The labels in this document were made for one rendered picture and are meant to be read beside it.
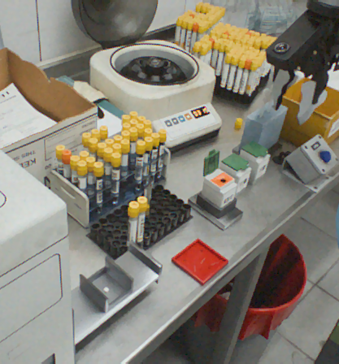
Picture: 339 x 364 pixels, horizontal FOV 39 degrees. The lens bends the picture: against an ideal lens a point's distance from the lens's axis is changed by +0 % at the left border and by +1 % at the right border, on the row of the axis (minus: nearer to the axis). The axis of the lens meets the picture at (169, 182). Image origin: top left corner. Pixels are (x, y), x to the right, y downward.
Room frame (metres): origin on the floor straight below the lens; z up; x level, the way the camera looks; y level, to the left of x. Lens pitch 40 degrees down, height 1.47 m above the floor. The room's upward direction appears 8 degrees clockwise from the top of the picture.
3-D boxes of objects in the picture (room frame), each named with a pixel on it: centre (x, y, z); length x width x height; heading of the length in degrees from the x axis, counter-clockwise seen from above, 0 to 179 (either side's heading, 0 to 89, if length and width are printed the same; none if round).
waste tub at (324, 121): (0.97, -0.30, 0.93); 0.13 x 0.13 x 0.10; 54
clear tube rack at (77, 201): (0.67, 0.11, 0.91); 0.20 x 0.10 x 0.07; 142
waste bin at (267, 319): (0.94, -0.24, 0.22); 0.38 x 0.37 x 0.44; 142
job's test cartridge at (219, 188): (0.65, -0.09, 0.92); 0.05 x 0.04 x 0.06; 50
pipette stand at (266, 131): (0.87, -0.18, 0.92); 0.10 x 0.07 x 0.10; 145
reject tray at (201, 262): (0.52, -0.07, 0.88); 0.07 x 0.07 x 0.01; 52
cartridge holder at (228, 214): (0.65, -0.09, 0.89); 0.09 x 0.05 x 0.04; 50
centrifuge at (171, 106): (0.96, 0.06, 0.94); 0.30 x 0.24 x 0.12; 43
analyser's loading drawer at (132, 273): (0.39, 0.08, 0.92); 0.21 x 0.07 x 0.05; 142
